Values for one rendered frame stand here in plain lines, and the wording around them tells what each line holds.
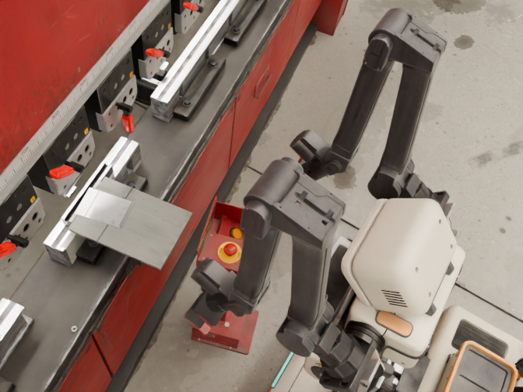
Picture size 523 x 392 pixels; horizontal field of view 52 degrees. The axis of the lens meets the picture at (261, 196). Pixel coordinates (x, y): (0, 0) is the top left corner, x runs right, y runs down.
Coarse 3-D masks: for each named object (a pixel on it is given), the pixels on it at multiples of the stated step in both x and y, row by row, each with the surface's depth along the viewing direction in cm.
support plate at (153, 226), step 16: (112, 192) 143; (144, 208) 142; (160, 208) 142; (176, 208) 143; (80, 224) 137; (96, 224) 138; (128, 224) 139; (144, 224) 139; (160, 224) 140; (176, 224) 140; (96, 240) 135; (112, 240) 136; (128, 240) 136; (144, 240) 137; (160, 240) 137; (176, 240) 138; (128, 256) 135; (144, 256) 135; (160, 256) 135
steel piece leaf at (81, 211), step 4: (92, 188) 143; (88, 192) 142; (92, 192) 143; (96, 192) 143; (84, 196) 142; (88, 196) 142; (92, 196) 142; (96, 196) 142; (84, 200) 141; (88, 200) 141; (92, 200) 141; (80, 204) 140; (84, 204) 140; (88, 204) 141; (80, 208) 140; (84, 208) 140; (88, 208) 140; (76, 212) 139; (80, 212) 139; (84, 212) 139; (84, 216) 139
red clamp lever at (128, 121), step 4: (116, 104) 128; (120, 104) 128; (124, 104) 128; (120, 108) 128; (124, 108) 128; (128, 108) 128; (132, 108) 129; (124, 112) 130; (128, 112) 128; (124, 116) 131; (128, 116) 130; (124, 120) 131; (128, 120) 131; (132, 120) 133; (124, 124) 133; (128, 124) 132; (132, 124) 134; (124, 128) 135; (128, 128) 134; (132, 128) 135
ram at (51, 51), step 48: (0, 0) 80; (48, 0) 90; (96, 0) 104; (144, 0) 123; (0, 48) 84; (48, 48) 95; (96, 48) 111; (0, 96) 88; (48, 96) 101; (0, 144) 93; (48, 144) 108; (0, 192) 98
